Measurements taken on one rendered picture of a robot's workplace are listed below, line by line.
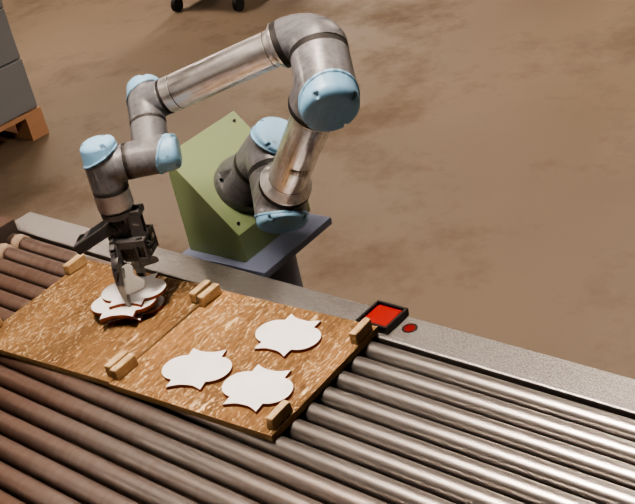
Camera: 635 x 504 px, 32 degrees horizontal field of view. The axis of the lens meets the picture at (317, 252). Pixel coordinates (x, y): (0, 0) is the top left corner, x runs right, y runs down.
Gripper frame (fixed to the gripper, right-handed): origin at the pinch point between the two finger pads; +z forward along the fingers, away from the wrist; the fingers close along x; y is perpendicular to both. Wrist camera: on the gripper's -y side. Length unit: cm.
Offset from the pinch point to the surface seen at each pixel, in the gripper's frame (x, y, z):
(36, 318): -2.2, -23.4, 4.0
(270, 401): -37, 37, 3
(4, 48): 321, -187, 45
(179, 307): -2.0, 10.0, 4.0
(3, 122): 308, -195, 80
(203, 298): -2.8, 16.1, 1.7
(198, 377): -28.3, 21.4, 3.2
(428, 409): -38, 66, 6
